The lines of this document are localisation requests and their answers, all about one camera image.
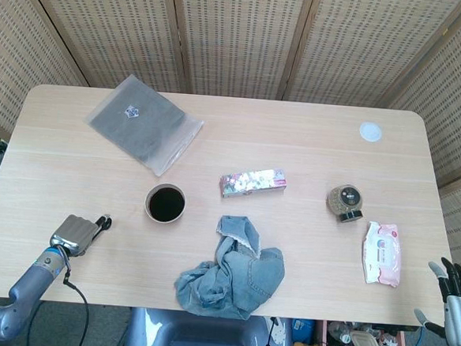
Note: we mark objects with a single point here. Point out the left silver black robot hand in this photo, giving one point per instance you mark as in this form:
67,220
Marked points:
73,235

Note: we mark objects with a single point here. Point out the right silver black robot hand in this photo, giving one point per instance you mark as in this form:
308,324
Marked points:
460,316

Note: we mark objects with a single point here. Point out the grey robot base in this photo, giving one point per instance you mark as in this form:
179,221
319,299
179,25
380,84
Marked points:
203,337

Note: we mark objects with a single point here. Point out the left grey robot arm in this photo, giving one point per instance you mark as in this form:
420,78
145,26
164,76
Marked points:
28,285

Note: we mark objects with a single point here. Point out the white cup of black coffee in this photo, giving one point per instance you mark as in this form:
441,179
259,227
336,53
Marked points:
166,204

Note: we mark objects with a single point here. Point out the pink wet wipes pack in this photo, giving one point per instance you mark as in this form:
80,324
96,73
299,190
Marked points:
383,255

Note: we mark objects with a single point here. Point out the clear bag with grey cloth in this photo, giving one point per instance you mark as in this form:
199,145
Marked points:
138,127

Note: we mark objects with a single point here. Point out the blue package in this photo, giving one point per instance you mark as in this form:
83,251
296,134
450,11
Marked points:
302,330

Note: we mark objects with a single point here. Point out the round glass jar black lid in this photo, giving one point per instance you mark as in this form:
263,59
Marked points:
343,198

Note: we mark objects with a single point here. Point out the crumpled blue denim garment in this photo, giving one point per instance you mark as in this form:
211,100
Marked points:
239,276

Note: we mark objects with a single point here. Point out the floral print cardboard box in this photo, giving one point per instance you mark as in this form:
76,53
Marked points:
253,182

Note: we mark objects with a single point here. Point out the white round table cap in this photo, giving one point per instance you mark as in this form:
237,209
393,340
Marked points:
371,132

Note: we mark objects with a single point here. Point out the woven bamboo folding screen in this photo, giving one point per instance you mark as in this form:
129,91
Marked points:
239,43

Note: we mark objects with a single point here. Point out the white perforated bracket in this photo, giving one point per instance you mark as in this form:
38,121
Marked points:
278,332

